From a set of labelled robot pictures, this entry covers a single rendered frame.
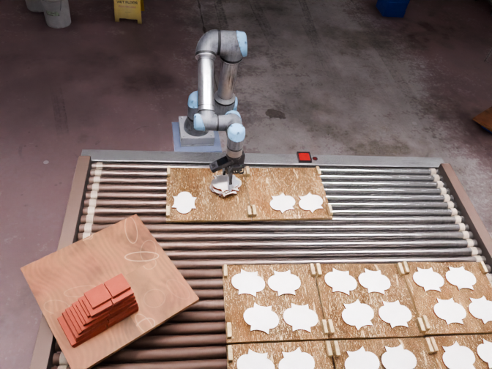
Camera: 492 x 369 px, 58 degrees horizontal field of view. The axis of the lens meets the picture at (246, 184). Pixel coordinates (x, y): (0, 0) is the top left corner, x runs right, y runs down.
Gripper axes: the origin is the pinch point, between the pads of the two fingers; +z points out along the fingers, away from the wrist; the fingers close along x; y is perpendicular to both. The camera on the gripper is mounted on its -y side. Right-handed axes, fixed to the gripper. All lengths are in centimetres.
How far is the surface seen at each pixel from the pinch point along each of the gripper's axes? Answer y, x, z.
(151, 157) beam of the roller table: -31.4, 33.2, 8.7
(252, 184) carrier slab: 15.6, 1.3, 6.5
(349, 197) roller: 65, -16, 8
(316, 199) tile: 44.7, -15.7, 5.5
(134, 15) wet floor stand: -3, 344, 92
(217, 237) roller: -10.3, -25.5, 8.7
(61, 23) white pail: -81, 341, 96
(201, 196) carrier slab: -12.3, -1.1, 6.5
